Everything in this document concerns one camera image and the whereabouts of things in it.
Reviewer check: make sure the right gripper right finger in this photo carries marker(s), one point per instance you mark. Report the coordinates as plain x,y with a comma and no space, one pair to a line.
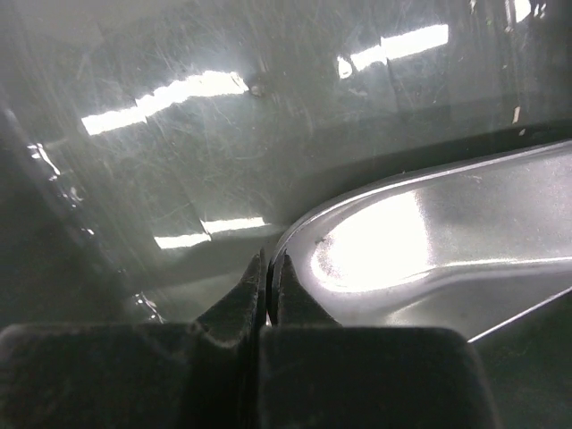
315,373

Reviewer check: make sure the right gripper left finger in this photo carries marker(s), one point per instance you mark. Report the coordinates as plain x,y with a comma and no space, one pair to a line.
197,374

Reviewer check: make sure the silver metal scoop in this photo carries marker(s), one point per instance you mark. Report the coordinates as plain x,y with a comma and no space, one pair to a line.
470,247

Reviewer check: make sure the dark grey litter tray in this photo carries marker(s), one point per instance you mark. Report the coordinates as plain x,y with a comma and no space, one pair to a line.
149,149

